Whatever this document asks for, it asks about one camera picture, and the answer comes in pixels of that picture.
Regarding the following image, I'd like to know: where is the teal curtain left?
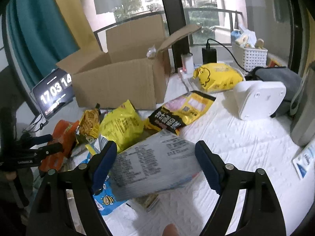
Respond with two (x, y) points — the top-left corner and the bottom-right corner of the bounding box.
(6, 0), (79, 88)

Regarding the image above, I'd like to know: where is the steel thermos bottle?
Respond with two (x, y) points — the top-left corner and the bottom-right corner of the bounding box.
(290, 61), (314, 147)

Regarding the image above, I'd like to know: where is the black window frame post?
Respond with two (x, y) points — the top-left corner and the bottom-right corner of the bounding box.
(162, 0), (190, 72)

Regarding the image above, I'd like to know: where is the grey pouch bag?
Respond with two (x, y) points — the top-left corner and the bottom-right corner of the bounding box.
(248, 67), (302, 118)

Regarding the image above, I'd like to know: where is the operator hand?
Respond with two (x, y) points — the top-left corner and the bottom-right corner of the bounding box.
(162, 224), (179, 236)

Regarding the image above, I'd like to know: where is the grey white label snack bag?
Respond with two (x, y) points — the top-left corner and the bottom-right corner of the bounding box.
(110, 129), (201, 201)

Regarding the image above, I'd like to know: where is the blue cartoon snack bag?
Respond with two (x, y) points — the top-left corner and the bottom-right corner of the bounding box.
(84, 149), (129, 216)

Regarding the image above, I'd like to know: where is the orange snack bag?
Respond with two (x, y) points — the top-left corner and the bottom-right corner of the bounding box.
(38, 120), (79, 173)

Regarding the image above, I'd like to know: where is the open cardboard box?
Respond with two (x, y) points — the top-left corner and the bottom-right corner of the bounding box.
(57, 15), (201, 110)

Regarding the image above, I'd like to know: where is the yellow black pink snack bag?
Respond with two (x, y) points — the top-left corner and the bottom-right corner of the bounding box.
(144, 91), (216, 135)

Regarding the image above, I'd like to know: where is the small yellow noodle snack bag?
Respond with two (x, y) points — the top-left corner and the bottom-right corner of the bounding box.
(75, 108), (100, 144)

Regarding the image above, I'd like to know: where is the tablet showing clock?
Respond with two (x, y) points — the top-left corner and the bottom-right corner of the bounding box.
(32, 68), (74, 119)

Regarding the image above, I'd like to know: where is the white lamp base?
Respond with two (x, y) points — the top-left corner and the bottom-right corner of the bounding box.
(233, 80), (286, 121)

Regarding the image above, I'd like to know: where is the white charger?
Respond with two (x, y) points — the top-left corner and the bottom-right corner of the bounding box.
(181, 53), (194, 74)

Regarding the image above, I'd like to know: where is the black balcony railing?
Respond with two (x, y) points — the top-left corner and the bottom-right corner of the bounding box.
(94, 6), (243, 49)

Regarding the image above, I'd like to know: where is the white plastic basket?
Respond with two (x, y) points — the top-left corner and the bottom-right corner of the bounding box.
(232, 44), (268, 75)

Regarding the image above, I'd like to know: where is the yellow curtain left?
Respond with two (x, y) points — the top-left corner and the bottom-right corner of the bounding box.
(55, 0), (100, 50)

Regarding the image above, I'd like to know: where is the white tube of cream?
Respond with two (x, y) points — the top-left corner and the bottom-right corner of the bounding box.
(293, 143), (314, 180)

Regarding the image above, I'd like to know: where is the black power adapter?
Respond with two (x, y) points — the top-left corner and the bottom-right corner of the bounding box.
(202, 42), (217, 65)

